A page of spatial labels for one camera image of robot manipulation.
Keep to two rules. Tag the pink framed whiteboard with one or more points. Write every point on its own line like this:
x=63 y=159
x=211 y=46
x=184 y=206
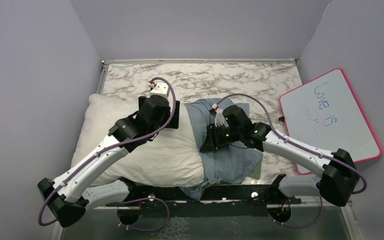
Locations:
x=325 y=113

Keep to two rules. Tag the aluminium table frame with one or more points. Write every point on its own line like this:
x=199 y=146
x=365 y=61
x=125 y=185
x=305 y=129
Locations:
x=334 y=174

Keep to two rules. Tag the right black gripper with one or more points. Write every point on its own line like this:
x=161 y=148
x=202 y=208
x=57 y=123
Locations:
x=212 y=141

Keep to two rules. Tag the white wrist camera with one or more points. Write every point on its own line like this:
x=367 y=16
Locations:
x=159 y=89
x=217 y=113

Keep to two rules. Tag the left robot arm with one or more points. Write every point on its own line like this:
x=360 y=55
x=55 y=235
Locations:
x=70 y=195

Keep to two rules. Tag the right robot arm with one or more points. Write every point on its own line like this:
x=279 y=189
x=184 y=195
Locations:
x=335 y=174

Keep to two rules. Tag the white pillow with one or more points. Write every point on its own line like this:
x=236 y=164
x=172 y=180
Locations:
x=171 y=160

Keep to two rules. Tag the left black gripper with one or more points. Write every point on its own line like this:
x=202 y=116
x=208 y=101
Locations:
x=174 y=122

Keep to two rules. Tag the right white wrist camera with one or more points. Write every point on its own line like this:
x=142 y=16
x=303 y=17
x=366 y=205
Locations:
x=217 y=113

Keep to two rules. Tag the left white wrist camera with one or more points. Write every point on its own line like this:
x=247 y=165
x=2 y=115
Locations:
x=159 y=89

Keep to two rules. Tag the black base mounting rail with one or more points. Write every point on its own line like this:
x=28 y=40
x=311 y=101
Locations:
x=222 y=200

